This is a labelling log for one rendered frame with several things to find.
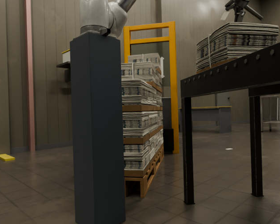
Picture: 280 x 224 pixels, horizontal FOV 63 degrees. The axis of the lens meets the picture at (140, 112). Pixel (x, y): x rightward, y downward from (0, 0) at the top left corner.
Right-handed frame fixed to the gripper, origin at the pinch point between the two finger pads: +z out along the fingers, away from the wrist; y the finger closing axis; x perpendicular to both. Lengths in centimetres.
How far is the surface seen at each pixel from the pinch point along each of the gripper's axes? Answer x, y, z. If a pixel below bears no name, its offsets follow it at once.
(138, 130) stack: -51, 42, 56
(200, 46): -13.4, 4.9, 12.0
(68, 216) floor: -98, 90, 63
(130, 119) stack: -56, 34, 54
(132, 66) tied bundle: -44, -36, 81
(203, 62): -13.9, 16.5, 13.1
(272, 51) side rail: -24, 58, -41
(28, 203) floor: -127, 77, 87
